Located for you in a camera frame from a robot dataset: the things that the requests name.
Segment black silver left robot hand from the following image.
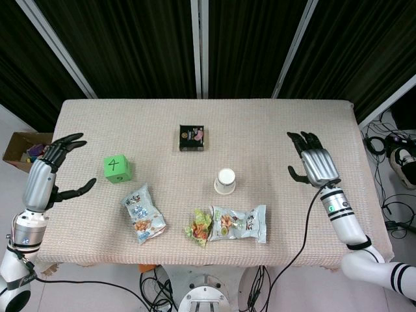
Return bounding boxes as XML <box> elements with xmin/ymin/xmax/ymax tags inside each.
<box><xmin>21</xmin><ymin>132</ymin><xmax>98</xmax><ymax>212</ymax></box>

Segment cardboard box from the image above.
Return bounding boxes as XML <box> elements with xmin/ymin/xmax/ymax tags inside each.
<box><xmin>2</xmin><ymin>131</ymin><xmax>55</xmax><ymax>176</ymax></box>

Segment black cables under table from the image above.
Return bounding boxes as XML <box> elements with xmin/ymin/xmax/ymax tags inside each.
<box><xmin>138</xmin><ymin>265</ymin><xmax>271</xmax><ymax>312</ymax></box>

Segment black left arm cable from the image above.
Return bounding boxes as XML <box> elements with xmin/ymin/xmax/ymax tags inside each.
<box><xmin>8</xmin><ymin>224</ymin><xmax>149</xmax><ymax>312</ymax></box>

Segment white green snack bag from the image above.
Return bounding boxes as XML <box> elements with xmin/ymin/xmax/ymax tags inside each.
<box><xmin>207</xmin><ymin>204</ymin><xmax>268</xmax><ymax>245</ymax></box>

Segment black pleated curtain panel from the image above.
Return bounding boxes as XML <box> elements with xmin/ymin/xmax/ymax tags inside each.
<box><xmin>0</xmin><ymin>0</ymin><xmax>91</xmax><ymax>133</ymax></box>
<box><xmin>281</xmin><ymin>0</ymin><xmax>416</xmax><ymax>123</ymax></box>
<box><xmin>33</xmin><ymin>0</ymin><xmax>200</xmax><ymax>99</ymax></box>
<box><xmin>207</xmin><ymin>0</ymin><xmax>309</xmax><ymax>99</ymax></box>

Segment blue white peanut snack bag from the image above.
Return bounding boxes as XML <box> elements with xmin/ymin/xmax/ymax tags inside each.
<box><xmin>122</xmin><ymin>182</ymin><xmax>168</xmax><ymax>246</ymax></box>

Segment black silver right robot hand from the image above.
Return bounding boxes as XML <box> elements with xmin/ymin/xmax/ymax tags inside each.
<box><xmin>286</xmin><ymin>131</ymin><xmax>341</xmax><ymax>189</ymax></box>

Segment black luncheon meat can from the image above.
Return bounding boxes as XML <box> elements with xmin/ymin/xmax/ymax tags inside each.
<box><xmin>178</xmin><ymin>124</ymin><xmax>209</xmax><ymax>153</ymax></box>

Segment white partition post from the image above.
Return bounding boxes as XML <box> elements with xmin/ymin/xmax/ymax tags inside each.
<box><xmin>190</xmin><ymin>0</ymin><xmax>209</xmax><ymax>99</ymax></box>
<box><xmin>270</xmin><ymin>0</ymin><xmax>322</xmax><ymax>99</ymax></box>
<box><xmin>357</xmin><ymin>73</ymin><xmax>416</xmax><ymax>128</ymax></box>
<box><xmin>15</xmin><ymin>0</ymin><xmax>98</xmax><ymax>99</ymax></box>

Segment green foam number cube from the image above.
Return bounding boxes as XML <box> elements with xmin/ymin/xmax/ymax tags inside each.
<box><xmin>103</xmin><ymin>153</ymin><xmax>133</xmax><ymax>185</ymax></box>

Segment small green biscuit bag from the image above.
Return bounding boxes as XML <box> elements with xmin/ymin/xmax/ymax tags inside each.
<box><xmin>183</xmin><ymin>208</ymin><xmax>215</xmax><ymax>250</ymax></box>

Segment black floor cable bundle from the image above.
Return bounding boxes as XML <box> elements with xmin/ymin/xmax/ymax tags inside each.
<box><xmin>361</xmin><ymin>109</ymin><xmax>416</xmax><ymax>237</ymax></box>

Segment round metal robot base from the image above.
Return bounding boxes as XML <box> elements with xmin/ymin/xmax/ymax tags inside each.
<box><xmin>177</xmin><ymin>285</ymin><xmax>230</xmax><ymax>312</ymax></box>

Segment black right hand cable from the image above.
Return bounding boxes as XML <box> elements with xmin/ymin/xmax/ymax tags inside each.
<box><xmin>248</xmin><ymin>182</ymin><xmax>337</xmax><ymax>309</ymax></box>

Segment black white shoe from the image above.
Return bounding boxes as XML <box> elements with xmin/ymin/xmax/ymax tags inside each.
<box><xmin>389</xmin><ymin>146</ymin><xmax>416</xmax><ymax>190</ymax></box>

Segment beige waffle tablecloth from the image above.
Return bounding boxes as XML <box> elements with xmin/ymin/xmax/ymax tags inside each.
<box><xmin>33</xmin><ymin>98</ymin><xmax>395</xmax><ymax>271</ymax></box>

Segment colourful toys in box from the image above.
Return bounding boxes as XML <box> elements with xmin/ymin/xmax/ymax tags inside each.
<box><xmin>20</xmin><ymin>143</ymin><xmax>50</xmax><ymax>163</ymax></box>

